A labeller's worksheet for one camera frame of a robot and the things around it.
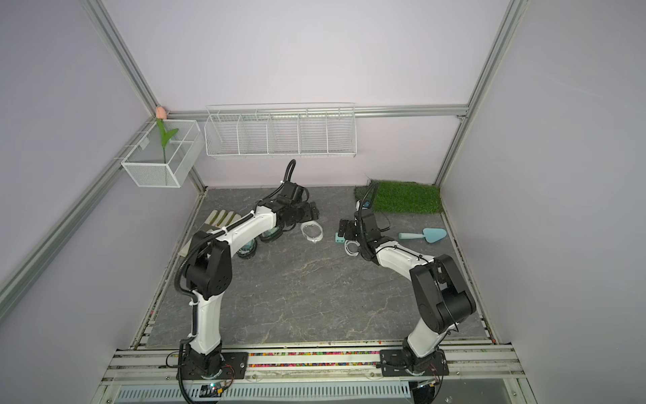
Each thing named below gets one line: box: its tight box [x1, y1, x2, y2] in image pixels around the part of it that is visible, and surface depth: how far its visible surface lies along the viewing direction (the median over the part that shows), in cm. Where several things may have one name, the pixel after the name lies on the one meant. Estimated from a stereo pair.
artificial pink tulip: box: [155, 106, 179, 165], surface depth 92 cm
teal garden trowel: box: [397, 228, 448, 244], surface depth 104 cm
